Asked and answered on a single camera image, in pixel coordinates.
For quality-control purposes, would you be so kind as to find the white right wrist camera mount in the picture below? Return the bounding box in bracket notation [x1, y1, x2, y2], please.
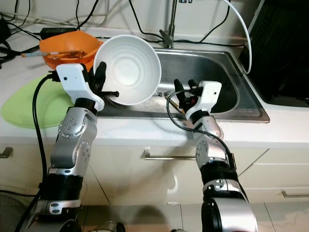
[188, 81, 223, 119]

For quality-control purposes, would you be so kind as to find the white ceramic bowl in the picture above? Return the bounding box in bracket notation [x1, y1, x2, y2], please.
[93, 34, 163, 106]

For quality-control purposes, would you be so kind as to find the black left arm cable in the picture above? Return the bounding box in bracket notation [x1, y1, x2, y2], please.
[14, 72, 59, 232]

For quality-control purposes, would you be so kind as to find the lime green plate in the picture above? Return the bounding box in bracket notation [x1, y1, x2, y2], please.
[0, 75, 73, 129]

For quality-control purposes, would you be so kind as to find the thick black power cable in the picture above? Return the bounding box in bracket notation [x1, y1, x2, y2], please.
[79, 0, 103, 28]

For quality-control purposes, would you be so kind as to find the silver gooseneck sink faucet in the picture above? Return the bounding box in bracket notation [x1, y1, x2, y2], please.
[159, 0, 195, 49]

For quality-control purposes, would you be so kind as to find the silver metal drawer handle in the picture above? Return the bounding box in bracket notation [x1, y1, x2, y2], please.
[0, 147, 14, 159]
[281, 190, 309, 199]
[142, 149, 198, 161]

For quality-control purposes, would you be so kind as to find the orange plastic bowl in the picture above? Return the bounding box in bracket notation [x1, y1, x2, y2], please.
[40, 30, 99, 66]

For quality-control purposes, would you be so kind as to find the white flexible water hose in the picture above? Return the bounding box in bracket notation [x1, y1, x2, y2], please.
[222, 0, 253, 74]

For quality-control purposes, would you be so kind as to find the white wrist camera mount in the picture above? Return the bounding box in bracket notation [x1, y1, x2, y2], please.
[188, 81, 223, 119]
[56, 64, 105, 112]

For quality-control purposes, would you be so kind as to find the brown wooden chopstick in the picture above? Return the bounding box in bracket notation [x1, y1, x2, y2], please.
[157, 93, 184, 116]
[156, 92, 183, 114]

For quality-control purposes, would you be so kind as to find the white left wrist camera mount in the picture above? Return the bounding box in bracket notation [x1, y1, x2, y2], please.
[56, 64, 105, 112]

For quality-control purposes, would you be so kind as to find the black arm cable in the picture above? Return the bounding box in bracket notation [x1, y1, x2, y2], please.
[166, 88, 238, 171]
[14, 72, 59, 232]

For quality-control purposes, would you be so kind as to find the stainless steel kitchen sink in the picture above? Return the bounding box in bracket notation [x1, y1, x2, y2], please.
[99, 47, 270, 124]

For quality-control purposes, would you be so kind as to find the white kitchen base cabinet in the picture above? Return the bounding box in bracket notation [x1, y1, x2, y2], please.
[0, 130, 309, 213]

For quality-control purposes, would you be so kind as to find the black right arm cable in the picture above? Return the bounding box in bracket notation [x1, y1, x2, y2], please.
[166, 88, 238, 171]

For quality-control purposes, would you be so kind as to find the brown wooden utensil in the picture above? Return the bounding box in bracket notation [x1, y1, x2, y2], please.
[51, 50, 85, 59]

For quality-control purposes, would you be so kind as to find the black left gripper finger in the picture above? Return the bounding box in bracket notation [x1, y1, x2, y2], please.
[94, 61, 108, 93]

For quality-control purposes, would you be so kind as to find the black power adapter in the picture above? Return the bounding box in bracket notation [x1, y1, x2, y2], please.
[0, 14, 10, 46]
[40, 28, 73, 39]

